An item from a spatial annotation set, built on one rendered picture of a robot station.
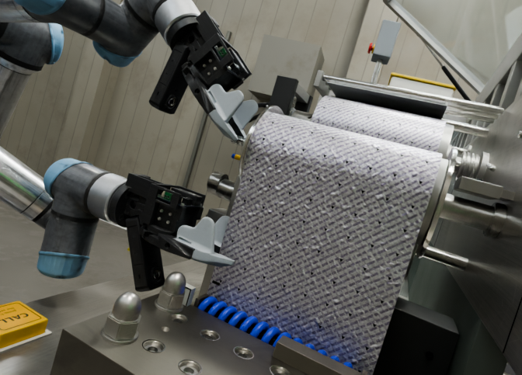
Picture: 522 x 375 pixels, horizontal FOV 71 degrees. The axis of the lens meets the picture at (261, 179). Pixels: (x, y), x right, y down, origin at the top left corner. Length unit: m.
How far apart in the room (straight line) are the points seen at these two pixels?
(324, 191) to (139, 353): 0.27
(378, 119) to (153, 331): 0.52
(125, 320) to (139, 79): 4.55
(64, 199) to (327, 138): 0.42
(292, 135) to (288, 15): 3.94
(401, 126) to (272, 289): 0.39
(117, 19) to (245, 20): 3.86
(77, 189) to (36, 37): 0.50
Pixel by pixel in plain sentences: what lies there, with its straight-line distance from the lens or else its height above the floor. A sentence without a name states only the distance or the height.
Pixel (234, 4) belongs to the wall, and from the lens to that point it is 4.65.
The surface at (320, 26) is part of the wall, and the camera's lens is 4.30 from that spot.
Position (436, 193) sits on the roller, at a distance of 0.47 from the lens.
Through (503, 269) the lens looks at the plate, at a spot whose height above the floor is 1.20.
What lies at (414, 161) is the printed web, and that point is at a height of 1.29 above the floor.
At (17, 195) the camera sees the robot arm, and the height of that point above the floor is 1.05.
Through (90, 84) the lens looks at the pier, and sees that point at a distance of 4.89.
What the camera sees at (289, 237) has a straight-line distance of 0.48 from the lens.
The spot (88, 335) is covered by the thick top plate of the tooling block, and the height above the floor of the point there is 1.03.
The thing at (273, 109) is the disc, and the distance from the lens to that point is 0.55.
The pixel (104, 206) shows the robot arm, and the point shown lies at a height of 1.10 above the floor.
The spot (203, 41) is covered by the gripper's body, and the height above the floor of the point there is 1.39.
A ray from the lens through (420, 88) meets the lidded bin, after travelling 3.36.
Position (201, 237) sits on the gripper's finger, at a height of 1.11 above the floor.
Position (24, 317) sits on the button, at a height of 0.92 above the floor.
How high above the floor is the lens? 1.24
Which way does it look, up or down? 3 degrees down
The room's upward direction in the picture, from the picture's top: 17 degrees clockwise
